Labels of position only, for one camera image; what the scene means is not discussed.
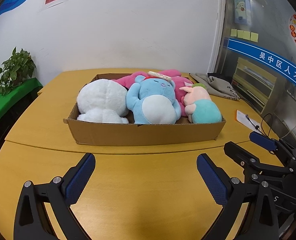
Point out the pink pig plush teal shirt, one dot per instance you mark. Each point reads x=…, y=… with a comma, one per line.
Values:
x=199, y=107

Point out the green table cloth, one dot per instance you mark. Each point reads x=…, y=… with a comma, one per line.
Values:
x=7, y=101

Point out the white paper sheet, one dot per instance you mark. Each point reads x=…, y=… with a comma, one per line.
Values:
x=248, y=122

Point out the beige clear phone case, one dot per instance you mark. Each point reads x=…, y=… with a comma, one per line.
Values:
x=158, y=75

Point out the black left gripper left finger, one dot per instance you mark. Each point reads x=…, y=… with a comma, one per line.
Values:
x=32, y=220

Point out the green potted plant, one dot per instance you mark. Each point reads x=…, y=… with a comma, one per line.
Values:
x=15, y=70

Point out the blue window banner strip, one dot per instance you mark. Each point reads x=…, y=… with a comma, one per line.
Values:
x=266, y=57

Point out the pink plush bear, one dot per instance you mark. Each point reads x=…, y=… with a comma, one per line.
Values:
x=176, y=76

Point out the white panda plush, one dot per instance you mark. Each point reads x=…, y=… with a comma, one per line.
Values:
x=103, y=101

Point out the brown cardboard box tray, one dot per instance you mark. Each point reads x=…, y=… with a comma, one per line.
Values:
x=131, y=134

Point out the blue cartoon poster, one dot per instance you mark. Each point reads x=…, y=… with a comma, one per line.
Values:
x=242, y=11

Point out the yellow wooden shelf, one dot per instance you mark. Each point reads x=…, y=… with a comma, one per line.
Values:
x=255, y=85

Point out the light blue plush bear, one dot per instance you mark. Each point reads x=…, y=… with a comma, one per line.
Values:
x=152, y=101

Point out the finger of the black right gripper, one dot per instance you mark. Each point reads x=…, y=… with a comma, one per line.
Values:
x=251, y=164
x=263, y=141

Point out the grey cloth bag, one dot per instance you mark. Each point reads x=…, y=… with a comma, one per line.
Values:
x=216, y=86

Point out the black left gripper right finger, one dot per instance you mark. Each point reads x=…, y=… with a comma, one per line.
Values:
x=260, y=220

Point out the yellow sticky notes row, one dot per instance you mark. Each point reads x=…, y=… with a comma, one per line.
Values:
x=246, y=35

